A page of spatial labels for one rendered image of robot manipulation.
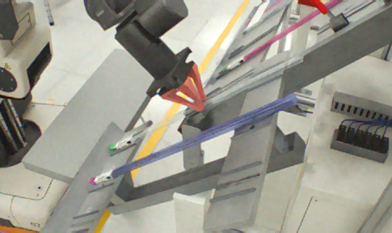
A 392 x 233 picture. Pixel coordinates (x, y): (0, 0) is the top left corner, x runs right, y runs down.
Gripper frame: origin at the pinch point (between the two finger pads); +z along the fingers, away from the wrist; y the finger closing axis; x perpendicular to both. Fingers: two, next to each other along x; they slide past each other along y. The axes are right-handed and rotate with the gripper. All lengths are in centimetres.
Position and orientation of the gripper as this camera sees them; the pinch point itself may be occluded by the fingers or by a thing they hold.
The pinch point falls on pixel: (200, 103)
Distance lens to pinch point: 67.9
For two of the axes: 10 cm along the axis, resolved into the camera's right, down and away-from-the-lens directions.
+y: 2.9, -6.7, 6.8
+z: 6.5, 6.6, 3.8
